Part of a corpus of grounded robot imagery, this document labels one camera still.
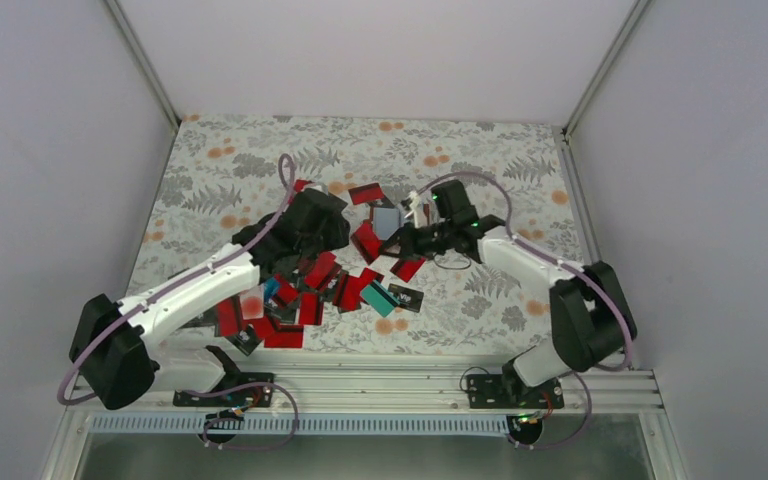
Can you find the black vip card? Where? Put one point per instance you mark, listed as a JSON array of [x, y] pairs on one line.
[[408, 298], [246, 341]]

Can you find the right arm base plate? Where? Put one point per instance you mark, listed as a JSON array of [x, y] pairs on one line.
[[497, 392]]

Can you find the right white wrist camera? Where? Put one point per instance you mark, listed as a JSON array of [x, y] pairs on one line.
[[412, 209]]

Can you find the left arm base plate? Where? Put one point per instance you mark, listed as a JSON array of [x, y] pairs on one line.
[[246, 389]]

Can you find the red card far centre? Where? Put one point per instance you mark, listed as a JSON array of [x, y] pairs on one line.
[[364, 194]]

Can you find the black VIP card bottom left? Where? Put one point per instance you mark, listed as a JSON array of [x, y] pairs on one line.
[[246, 341]]

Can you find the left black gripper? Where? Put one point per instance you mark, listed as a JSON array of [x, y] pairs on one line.
[[338, 235]]

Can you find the brown leather card holder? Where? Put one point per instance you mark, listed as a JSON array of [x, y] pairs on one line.
[[385, 219]]

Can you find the red card bottom front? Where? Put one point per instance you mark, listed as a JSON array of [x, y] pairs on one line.
[[291, 337]]

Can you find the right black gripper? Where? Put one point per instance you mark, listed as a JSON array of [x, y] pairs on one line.
[[410, 248]]

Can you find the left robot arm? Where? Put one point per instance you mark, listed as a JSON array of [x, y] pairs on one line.
[[118, 347]]

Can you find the teal card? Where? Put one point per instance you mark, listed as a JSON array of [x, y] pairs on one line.
[[379, 298]]

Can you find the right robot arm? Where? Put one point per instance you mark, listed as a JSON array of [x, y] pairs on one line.
[[589, 315]]

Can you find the white card red blot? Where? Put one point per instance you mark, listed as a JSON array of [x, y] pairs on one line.
[[252, 305]]

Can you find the red card pile centre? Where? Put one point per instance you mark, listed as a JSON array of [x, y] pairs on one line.
[[299, 298]]

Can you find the aluminium rail frame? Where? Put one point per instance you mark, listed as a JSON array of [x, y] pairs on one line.
[[345, 416]]

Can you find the black VIP card right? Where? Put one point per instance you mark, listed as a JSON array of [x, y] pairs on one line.
[[408, 298]]

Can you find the red card near holder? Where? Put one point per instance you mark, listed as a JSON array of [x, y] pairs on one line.
[[405, 269]]

